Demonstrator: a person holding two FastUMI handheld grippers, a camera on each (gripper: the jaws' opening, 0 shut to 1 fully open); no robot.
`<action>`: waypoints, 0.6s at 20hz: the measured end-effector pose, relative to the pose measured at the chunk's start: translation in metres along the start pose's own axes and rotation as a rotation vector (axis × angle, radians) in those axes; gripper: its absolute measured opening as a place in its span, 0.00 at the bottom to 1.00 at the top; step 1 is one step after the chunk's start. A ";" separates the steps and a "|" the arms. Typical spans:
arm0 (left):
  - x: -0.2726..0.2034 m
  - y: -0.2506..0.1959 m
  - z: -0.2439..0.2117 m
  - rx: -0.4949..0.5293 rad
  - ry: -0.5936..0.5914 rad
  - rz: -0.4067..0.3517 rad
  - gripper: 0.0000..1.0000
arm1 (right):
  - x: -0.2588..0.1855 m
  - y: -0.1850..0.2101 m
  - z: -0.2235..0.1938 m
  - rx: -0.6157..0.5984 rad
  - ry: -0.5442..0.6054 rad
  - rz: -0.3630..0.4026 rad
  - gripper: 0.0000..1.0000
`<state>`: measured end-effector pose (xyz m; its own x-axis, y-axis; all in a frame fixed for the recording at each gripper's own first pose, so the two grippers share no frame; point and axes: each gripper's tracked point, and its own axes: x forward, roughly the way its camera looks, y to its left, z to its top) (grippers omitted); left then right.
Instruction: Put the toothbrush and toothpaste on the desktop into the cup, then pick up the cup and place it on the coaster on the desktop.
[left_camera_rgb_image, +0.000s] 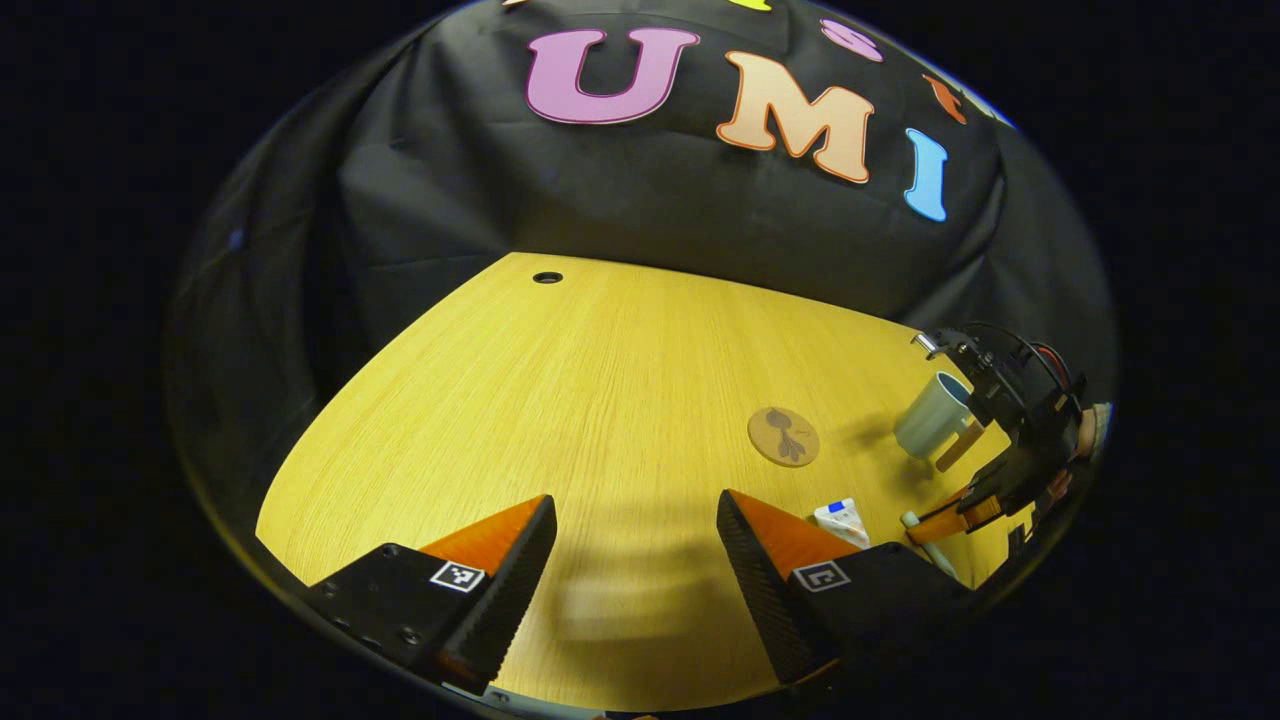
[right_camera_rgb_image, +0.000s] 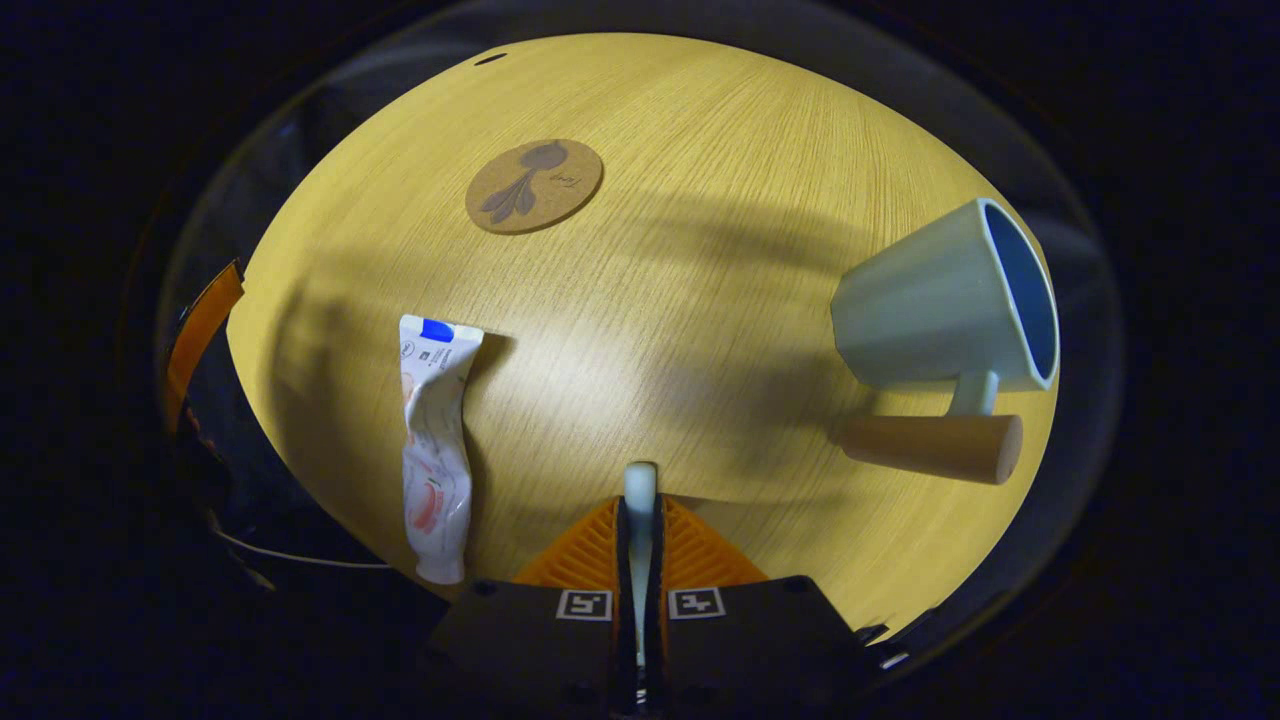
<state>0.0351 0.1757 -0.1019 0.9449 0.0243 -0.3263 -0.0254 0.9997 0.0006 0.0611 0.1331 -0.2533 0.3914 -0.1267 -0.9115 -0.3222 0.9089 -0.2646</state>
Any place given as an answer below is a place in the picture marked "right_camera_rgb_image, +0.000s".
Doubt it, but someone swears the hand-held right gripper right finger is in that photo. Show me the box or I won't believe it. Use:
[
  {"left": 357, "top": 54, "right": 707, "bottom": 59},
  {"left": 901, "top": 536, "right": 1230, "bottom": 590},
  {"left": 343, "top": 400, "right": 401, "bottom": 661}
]
[{"left": 645, "top": 495, "right": 871, "bottom": 716}]

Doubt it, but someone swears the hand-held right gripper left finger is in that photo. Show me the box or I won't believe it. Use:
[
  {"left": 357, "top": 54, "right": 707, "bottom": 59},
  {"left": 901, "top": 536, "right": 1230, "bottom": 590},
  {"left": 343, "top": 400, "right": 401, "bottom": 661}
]
[{"left": 425, "top": 497, "right": 641, "bottom": 716}]

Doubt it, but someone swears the pale green toothbrush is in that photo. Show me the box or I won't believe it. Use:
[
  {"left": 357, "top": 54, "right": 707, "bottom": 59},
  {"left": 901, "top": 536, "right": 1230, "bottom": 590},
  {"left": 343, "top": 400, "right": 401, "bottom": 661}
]
[{"left": 623, "top": 461, "right": 659, "bottom": 671}]

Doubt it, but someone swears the white toothpaste tube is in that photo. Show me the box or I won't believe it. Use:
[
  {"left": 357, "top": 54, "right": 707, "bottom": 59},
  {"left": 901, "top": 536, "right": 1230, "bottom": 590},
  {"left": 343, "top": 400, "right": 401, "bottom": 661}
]
[{"left": 399, "top": 314, "right": 486, "bottom": 586}]

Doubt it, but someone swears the round brown cork coaster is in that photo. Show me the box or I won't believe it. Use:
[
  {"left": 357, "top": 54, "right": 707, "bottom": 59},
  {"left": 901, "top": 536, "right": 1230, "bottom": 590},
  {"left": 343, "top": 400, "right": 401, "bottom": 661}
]
[{"left": 465, "top": 138, "right": 605, "bottom": 236}]

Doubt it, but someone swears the pale green cup wooden handle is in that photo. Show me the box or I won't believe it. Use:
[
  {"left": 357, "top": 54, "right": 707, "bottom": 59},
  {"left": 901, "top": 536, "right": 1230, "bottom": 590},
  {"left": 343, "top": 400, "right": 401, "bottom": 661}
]
[{"left": 830, "top": 197, "right": 1061, "bottom": 487}]

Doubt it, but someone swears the wooden desktop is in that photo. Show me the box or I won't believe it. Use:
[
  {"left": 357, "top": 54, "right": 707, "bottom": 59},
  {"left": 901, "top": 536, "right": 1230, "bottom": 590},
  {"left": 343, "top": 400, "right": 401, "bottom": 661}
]
[{"left": 227, "top": 33, "right": 1061, "bottom": 641}]

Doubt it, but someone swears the thin white cable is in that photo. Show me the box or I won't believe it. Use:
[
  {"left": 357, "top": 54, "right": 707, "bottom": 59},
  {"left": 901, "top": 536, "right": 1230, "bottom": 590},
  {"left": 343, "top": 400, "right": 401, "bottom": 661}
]
[{"left": 215, "top": 530, "right": 391, "bottom": 571}]

